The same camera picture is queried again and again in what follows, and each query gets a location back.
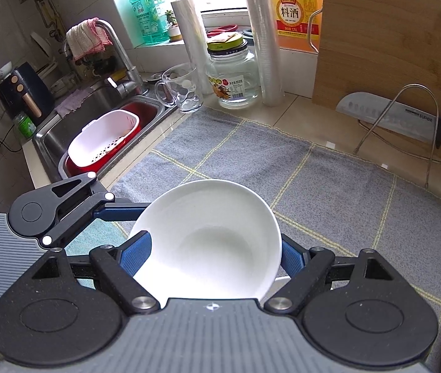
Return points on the red lid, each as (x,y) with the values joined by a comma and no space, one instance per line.
(222,30)

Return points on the glass mug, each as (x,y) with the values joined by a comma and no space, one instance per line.
(183,89)

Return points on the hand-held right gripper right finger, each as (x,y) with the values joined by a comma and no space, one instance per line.
(292,258)

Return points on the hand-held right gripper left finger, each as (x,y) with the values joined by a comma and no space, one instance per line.
(138,250)

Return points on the stainless steel sink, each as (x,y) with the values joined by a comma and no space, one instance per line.
(53,136)

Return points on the pink white towel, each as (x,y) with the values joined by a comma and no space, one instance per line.
(86,40)

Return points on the large plastic wrap roll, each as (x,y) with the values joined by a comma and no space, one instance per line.
(265,46)

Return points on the red basin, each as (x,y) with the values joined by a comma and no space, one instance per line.
(142,114)

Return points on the small plastic wrap roll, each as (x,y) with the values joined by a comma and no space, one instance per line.
(191,42)

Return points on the grey checked mat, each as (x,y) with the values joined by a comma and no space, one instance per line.
(321,186)

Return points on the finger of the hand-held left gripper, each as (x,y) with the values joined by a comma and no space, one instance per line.
(119,211)

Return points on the metal faucet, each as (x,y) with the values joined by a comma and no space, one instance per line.
(125,70)

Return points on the wooden cutting board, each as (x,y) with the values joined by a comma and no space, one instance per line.
(391,27)

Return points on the green lid small jar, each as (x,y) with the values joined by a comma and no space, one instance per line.
(25,126)

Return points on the glass jar yellow lid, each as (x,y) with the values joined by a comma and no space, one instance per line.
(236,77)

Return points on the white plastic colander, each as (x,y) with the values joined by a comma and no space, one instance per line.
(100,136)

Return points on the black air fryer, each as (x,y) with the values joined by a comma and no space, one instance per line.
(22,93)

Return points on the small potted plant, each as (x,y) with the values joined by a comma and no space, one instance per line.
(173,27)

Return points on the yellow cooking wine jug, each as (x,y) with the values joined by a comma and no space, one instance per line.
(294,11)

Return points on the green pump soap bottle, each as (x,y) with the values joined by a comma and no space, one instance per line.
(140,7)

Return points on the teal cloth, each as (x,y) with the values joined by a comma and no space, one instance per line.
(88,237)

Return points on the purple cloth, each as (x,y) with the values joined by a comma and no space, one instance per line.
(72,103)

